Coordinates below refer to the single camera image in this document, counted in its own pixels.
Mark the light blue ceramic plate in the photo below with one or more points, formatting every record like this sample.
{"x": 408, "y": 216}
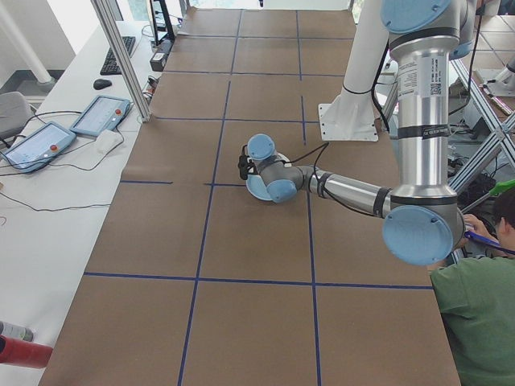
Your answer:
{"x": 260, "y": 199}
{"x": 256, "y": 186}

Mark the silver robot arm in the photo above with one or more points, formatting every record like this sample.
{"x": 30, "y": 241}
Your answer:
{"x": 422, "y": 120}

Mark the black box computer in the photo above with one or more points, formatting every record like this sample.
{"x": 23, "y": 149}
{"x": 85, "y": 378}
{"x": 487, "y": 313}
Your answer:
{"x": 161, "y": 56}

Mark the black keyboard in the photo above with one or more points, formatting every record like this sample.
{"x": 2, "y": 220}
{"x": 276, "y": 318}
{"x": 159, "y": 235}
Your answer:
{"x": 118, "y": 56}

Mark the black computer mouse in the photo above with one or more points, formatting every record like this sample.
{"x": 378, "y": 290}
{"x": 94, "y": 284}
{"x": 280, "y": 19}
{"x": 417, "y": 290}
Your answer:
{"x": 101, "y": 83}

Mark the blue grey teach pendant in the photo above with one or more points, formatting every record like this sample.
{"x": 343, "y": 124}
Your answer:
{"x": 38, "y": 146}
{"x": 100, "y": 114}

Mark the white crumpled cloth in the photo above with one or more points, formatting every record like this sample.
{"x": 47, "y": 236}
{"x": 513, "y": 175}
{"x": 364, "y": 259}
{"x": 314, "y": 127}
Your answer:
{"x": 106, "y": 140}

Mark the cream white column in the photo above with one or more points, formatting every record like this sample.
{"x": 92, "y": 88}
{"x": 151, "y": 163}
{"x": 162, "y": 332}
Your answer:
{"x": 28, "y": 48}

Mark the grey white machine part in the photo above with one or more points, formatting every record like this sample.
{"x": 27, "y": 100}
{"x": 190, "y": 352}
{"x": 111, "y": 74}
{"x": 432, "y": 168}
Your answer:
{"x": 503, "y": 78}

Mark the grey office chair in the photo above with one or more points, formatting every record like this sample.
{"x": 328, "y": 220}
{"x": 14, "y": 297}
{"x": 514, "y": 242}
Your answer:
{"x": 12, "y": 112}

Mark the green tipped stick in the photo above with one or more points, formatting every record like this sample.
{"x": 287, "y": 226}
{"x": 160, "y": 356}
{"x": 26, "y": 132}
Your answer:
{"x": 503, "y": 187}

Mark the person in green shirt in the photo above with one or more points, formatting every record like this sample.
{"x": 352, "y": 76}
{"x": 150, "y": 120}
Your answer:
{"x": 479, "y": 313}

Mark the clear bottle dark cap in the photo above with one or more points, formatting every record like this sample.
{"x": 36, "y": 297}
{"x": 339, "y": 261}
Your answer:
{"x": 16, "y": 331}

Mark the red bottle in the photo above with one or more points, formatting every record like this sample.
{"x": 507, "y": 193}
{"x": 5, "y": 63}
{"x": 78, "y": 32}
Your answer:
{"x": 24, "y": 354}

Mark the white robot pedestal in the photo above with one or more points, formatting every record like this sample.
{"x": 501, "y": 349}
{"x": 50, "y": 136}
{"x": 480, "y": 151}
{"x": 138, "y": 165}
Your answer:
{"x": 362, "y": 60}

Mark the aluminium frame post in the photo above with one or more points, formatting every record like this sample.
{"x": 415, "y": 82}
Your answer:
{"x": 120, "y": 52}

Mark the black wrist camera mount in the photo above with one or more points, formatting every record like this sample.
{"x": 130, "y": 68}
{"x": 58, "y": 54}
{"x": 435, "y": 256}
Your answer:
{"x": 243, "y": 165}

